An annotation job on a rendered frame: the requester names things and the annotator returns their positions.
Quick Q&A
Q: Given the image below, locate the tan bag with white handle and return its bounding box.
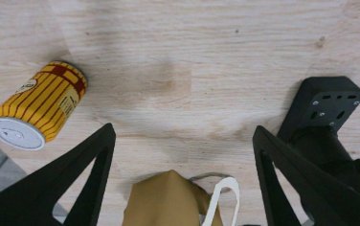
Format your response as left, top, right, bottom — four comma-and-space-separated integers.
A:
122, 170, 239, 226

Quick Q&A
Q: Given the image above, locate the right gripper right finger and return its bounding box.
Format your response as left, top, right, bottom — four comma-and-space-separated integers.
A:
252, 125, 360, 226

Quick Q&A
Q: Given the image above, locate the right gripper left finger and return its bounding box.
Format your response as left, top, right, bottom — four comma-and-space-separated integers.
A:
0, 123, 116, 226

